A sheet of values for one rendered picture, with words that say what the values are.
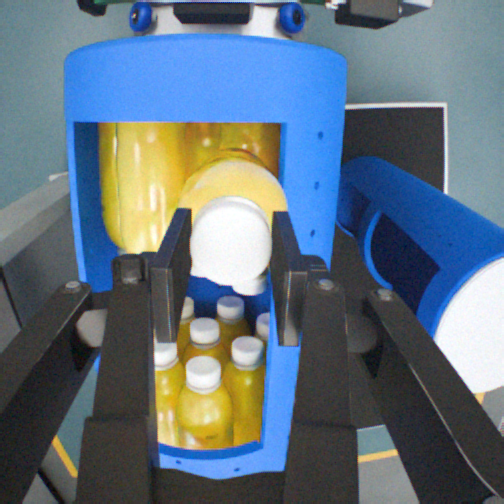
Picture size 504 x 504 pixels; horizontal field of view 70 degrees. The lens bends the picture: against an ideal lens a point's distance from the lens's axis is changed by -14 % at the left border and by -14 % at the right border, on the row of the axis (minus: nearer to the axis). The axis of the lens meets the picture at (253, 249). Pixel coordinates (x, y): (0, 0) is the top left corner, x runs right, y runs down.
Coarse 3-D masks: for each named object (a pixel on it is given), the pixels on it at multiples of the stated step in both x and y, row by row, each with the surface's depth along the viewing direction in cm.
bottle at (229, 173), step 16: (208, 160) 29; (224, 160) 25; (240, 160) 25; (256, 160) 29; (192, 176) 25; (208, 176) 23; (224, 176) 22; (240, 176) 22; (256, 176) 23; (272, 176) 25; (192, 192) 23; (208, 192) 22; (224, 192) 22; (240, 192) 22; (256, 192) 22; (272, 192) 23; (192, 208) 22; (208, 208) 21; (256, 208) 21; (272, 208) 22; (192, 224) 21
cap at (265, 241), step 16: (224, 208) 19; (240, 208) 19; (208, 224) 19; (224, 224) 19; (240, 224) 19; (256, 224) 19; (192, 240) 19; (208, 240) 19; (224, 240) 19; (240, 240) 19; (256, 240) 19; (192, 256) 19; (208, 256) 19; (224, 256) 19; (240, 256) 19; (256, 256) 20; (208, 272) 20; (224, 272) 20; (240, 272) 20; (256, 272) 20
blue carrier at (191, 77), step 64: (64, 64) 33; (128, 64) 27; (192, 64) 26; (256, 64) 27; (320, 64) 30; (320, 128) 32; (320, 192) 35; (320, 256) 38; (256, 320) 63; (256, 448) 42
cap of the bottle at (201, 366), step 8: (192, 360) 46; (200, 360) 46; (208, 360) 46; (216, 360) 46; (192, 368) 44; (200, 368) 44; (208, 368) 44; (216, 368) 44; (192, 376) 43; (200, 376) 43; (208, 376) 43; (216, 376) 44; (192, 384) 44; (200, 384) 43; (208, 384) 44
